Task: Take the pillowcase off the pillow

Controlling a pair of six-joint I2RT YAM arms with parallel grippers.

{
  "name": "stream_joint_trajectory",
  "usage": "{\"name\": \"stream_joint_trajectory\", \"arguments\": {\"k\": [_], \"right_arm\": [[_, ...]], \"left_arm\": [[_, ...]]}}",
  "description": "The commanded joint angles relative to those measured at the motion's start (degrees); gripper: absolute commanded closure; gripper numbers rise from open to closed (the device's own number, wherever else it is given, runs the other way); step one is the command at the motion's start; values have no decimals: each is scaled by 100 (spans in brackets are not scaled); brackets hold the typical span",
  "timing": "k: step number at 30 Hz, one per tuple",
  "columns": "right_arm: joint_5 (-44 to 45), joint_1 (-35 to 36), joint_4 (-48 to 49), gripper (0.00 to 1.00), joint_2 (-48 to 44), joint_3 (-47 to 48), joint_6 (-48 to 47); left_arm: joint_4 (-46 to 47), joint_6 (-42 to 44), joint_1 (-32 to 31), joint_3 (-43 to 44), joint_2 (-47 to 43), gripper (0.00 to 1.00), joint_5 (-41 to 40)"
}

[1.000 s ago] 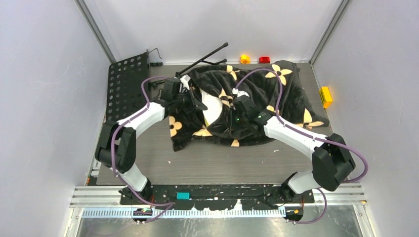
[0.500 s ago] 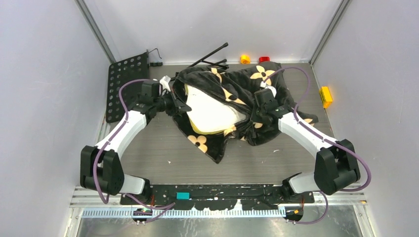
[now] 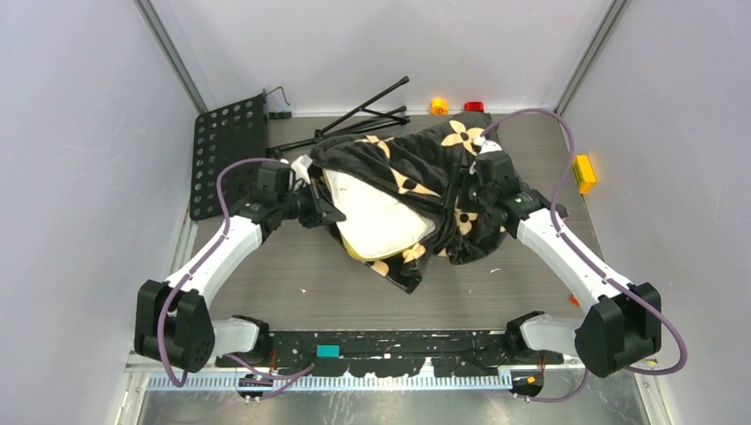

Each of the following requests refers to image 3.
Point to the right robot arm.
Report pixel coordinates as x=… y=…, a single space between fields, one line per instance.
x=619 y=328

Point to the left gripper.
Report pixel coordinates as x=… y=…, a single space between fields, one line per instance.
x=321 y=208

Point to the white pillow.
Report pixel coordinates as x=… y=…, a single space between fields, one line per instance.
x=377 y=225

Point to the black perforated music stand tray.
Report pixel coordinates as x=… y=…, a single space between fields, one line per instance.
x=222 y=137

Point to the black folding tripod stand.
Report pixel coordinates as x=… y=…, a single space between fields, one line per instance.
x=361 y=119

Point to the red toy block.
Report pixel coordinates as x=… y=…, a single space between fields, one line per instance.
x=473 y=106

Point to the yellow round toy piece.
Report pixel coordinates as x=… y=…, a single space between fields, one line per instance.
x=439 y=106

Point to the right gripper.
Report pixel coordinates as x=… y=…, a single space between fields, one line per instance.
x=459 y=174

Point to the yellow toy block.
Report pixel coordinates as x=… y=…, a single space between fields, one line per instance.
x=584 y=174

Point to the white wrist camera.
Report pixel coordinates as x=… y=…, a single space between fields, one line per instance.
x=299 y=168
x=483 y=145

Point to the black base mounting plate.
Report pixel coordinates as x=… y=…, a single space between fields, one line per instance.
x=450 y=353

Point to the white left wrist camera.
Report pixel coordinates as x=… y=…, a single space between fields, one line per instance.
x=299 y=168

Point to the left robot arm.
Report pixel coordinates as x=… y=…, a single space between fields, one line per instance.
x=172 y=323

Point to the black floral pillowcase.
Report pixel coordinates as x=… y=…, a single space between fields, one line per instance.
x=416 y=169

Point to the teal block on base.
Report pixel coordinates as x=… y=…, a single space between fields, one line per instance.
x=328 y=351

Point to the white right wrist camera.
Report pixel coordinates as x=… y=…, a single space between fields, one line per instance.
x=483 y=145

